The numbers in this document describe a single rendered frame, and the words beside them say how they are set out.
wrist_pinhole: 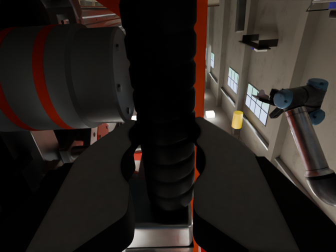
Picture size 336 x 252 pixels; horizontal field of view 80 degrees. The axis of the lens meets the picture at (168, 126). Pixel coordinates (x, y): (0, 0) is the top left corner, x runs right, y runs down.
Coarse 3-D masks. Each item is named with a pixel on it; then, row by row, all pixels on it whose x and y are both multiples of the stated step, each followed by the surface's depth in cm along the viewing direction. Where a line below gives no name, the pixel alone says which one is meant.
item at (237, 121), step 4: (236, 112) 866; (240, 112) 864; (236, 116) 858; (240, 116) 855; (232, 120) 886; (236, 120) 866; (240, 120) 865; (232, 124) 889; (236, 124) 874; (240, 124) 875; (236, 128) 883; (240, 128) 885
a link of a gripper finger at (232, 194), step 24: (192, 120) 11; (216, 144) 9; (240, 144) 9; (216, 168) 8; (240, 168) 8; (216, 192) 7; (240, 192) 7; (264, 192) 7; (216, 216) 6; (240, 216) 6; (264, 216) 6; (216, 240) 6; (240, 240) 5; (264, 240) 5; (288, 240) 5
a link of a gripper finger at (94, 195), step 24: (96, 144) 10; (120, 144) 10; (72, 168) 8; (96, 168) 8; (120, 168) 8; (72, 192) 7; (96, 192) 7; (120, 192) 7; (48, 216) 6; (72, 216) 6; (96, 216) 6; (120, 216) 6; (48, 240) 6; (72, 240) 6; (96, 240) 6; (120, 240) 6
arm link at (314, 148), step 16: (288, 96) 79; (304, 96) 81; (288, 112) 81; (304, 112) 79; (304, 128) 77; (304, 144) 77; (304, 160) 78; (320, 160) 75; (320, 176) 73; (320, 192) 74
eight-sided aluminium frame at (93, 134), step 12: (48, 0) 42; (60, 0) 43; (72, 0) 43; (48, 12) 45; (60, 12) 45; (72, 12) 45; (72, 132) 51; (84, 132) 51; (96, 132) 54; (84, 144) 50
